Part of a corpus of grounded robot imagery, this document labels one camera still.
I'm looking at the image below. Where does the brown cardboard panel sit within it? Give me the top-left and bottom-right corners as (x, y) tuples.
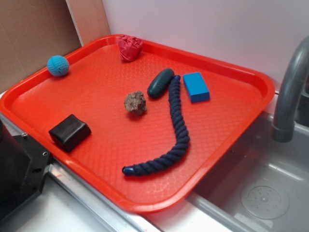
(0, 0), (110, 92)

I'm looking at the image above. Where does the dark green oval object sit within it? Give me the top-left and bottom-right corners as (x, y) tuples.
(147, 68), (174, 99)

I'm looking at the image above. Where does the round sink drain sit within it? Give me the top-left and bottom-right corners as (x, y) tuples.
(240, 184), (289, 220)

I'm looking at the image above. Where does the light blue knitted ball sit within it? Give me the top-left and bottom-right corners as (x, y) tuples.
(47, 55), (70, 77)

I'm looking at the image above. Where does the dark blue twisted rope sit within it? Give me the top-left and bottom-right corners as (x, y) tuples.
(122, 74), (191, 177)

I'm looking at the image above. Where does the grey curved faucet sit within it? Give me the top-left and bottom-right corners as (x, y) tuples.
(271, 37), (309, 143)

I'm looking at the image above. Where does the grey plastic sink basin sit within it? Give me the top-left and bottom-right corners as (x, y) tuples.
(144, 113), (309, 232)

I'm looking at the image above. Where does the blue rectangular block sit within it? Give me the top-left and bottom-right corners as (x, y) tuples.
(183, 72), (210, 103)

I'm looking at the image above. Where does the red crumpled cloth heart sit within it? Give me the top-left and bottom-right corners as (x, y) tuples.
(118, 35), (143, 62)

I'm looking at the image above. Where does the black rectangular block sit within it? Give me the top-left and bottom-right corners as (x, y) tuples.
(49, 114), (92, 152)

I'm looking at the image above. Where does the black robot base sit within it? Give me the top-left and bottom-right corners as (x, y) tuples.
(0, 122), (51, 224)

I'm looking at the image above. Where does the red plastic tray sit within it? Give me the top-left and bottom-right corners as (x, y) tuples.
(0, 35), (275, 213)

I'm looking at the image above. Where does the brown rough rock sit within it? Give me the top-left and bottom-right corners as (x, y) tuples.
(124, 91), (147, 116)

